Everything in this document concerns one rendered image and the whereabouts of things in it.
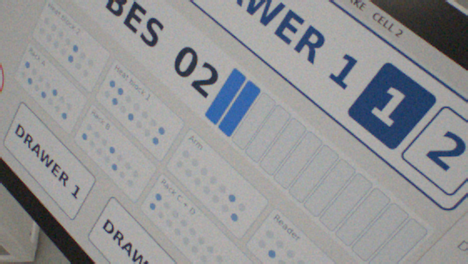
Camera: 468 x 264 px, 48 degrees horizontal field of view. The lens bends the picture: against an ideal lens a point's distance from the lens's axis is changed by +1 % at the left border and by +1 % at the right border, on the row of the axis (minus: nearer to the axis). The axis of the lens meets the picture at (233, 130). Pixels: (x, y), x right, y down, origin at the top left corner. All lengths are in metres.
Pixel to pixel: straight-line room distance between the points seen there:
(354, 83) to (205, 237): 0.14
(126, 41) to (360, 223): 0.19
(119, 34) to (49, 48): 0.07
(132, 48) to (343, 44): 0.15
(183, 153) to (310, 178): 0.09
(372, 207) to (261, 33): 0.12
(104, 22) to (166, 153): 0.10
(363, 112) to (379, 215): 0.06
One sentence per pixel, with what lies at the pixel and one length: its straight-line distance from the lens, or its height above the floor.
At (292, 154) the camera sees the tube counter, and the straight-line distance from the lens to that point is 0.30.
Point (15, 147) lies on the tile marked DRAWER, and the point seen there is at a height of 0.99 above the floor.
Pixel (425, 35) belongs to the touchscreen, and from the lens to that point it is 0.28.
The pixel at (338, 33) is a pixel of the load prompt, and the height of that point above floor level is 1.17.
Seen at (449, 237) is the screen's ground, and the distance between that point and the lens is 0.29.
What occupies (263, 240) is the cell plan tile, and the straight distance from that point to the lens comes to 0.33.
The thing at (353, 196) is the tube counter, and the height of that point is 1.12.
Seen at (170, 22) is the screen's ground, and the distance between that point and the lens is 0.34.
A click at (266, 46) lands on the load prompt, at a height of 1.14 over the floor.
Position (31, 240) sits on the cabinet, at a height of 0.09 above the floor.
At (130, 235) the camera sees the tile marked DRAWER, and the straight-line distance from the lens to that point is 0.39.
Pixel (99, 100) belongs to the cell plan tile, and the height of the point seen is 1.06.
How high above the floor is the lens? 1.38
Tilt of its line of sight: 60 degrees down
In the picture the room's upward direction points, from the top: 9 degrees clockwise
